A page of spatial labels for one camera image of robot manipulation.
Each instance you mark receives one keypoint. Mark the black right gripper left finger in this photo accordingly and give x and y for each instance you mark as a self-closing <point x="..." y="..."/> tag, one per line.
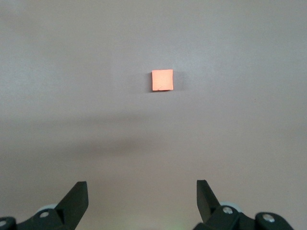
<point x="72" y="203"/>

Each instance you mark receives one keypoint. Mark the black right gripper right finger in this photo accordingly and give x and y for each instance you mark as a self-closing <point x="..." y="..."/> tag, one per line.
<point x="206" y="203"/>

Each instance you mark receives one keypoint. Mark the orange foam block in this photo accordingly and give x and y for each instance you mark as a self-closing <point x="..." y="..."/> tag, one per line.
<point x="162" y="80"/>

